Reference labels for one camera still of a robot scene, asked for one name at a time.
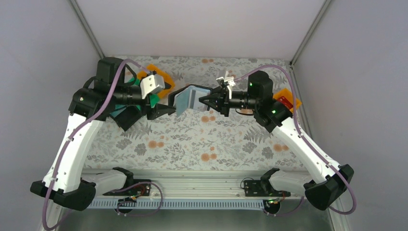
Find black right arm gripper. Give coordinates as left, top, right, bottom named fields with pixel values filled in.
left=199, top=86, right=259, bottom=116

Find black leather card holder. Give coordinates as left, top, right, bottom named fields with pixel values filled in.
left=168, top=84, right=212, bottom=117

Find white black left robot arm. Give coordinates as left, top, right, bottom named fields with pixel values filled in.
left=30, top=57, right=174, bottom=211

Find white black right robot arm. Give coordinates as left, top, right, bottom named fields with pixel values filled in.
left=199, top=71, right=354, bottom=210

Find red cards in bin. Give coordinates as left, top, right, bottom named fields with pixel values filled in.
left=277, top=96, right=293, bottom=109

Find green plastic bin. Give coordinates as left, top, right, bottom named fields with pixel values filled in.
left=110, top=77, right=160, bottom=117

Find orange plastic bin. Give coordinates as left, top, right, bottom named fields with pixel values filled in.
left=137, top=64, right=175, bottom=99
left=273, top=88, right=302, bottom=113

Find black plastic bin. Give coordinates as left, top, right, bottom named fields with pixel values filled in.
left=110, top=106, right=142, bottom=131

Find floral patterned table mat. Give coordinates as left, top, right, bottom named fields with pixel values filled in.
left=84, top=56, right=305, bottom=171

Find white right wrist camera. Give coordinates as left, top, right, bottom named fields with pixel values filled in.
left=216, top=69, right=236, bottom=100

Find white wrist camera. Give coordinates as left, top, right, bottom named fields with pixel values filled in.
left=216, top=69, right=236, bottom=100
left=140, top=74, right=166, bottom=99

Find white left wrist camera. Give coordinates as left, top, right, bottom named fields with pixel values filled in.
left=140, top=74, right=166, bottom=99

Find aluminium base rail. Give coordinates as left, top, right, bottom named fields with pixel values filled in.
left=52, top=170, right=339, bottom=211

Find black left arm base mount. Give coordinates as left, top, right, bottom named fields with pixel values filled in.
left=103, top=179, right=152, bottom=197

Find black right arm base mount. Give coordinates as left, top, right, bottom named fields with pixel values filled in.
left=240, top=178, right=291, bottom=197

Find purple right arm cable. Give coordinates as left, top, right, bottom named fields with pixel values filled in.
left=234, top=65, right=357, bottom=215

